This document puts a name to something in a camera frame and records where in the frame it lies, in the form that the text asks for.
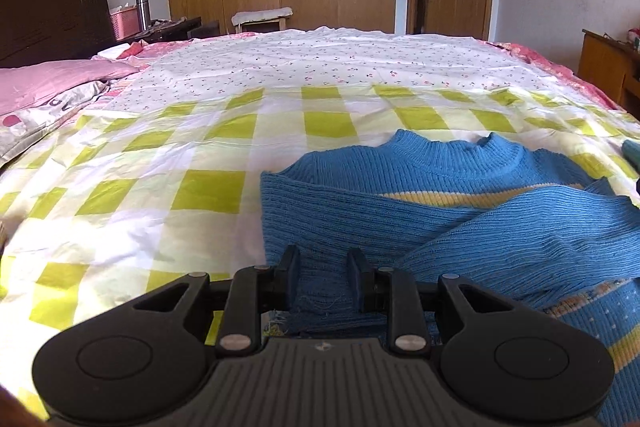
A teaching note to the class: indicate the teal folded towel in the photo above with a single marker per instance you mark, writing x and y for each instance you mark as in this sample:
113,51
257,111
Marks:
632,153

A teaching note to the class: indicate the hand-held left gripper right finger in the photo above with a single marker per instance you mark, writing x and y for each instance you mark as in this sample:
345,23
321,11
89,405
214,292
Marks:
357,272

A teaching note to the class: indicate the red cloth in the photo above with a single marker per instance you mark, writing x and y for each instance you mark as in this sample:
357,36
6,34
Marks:
132,49

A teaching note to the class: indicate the yellow-green checked bedsheet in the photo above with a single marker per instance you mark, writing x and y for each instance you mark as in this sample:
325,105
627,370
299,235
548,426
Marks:
150,187

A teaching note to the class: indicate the cloth-covered wooden stool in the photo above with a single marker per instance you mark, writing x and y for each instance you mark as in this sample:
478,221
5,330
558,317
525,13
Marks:
260,14

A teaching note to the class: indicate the blue knitted sweater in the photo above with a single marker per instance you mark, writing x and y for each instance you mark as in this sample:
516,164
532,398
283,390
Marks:
450,217

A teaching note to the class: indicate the pink floral bedspread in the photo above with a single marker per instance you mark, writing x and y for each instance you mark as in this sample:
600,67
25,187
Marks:
560,67

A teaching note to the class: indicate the pink plastic basket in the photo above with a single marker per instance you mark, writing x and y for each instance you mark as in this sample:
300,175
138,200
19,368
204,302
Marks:
122,23

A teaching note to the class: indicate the wooden side desk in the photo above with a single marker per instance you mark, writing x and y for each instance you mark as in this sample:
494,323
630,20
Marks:
605,62

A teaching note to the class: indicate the white pink-dotted pillow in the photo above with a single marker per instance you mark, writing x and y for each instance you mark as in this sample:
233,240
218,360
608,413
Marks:
40,122

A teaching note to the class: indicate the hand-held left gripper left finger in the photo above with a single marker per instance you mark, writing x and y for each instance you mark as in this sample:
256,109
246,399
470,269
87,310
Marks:
289,272

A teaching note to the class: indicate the dark wooden nightstand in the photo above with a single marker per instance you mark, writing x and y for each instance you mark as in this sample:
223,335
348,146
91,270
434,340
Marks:
180,29

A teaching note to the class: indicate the pink pillow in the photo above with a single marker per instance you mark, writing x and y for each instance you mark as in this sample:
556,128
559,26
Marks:
50,82

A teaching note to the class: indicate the dark wooden headboard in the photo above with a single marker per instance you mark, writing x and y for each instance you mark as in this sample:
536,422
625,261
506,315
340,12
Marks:
50,2

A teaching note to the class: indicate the steel thermos bottle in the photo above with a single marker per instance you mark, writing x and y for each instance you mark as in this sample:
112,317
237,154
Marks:
143,14

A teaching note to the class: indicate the white floral bedsheet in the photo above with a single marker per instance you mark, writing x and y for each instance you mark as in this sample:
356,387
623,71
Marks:
325,62

